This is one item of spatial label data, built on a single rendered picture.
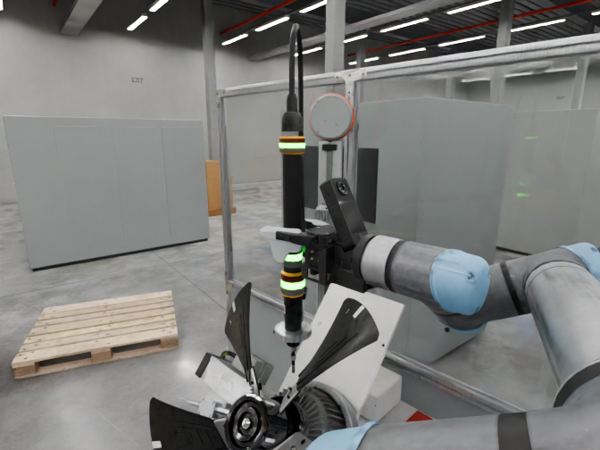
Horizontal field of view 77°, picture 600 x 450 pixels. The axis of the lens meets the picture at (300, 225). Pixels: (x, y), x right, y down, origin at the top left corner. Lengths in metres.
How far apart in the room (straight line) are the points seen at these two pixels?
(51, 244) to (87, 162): 1.22
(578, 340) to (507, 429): 0.14
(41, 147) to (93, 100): 6.98
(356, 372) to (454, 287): 0.67
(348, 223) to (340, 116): 0.79
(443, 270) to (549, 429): 0.28
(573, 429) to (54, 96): 12.71
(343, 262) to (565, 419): 0.41
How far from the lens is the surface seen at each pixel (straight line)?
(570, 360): 0.34
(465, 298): 0.48
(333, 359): 0.83
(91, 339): 3.75
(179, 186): 6.42
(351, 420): 1.05
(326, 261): 0.58
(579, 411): 0.24
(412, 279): 0.50
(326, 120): 1.33
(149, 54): 13.45
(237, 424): 0.93
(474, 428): 0.24
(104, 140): 6.10
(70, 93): 12.81
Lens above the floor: 1.82
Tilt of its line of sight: 14 degrees down
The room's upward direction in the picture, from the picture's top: straight up
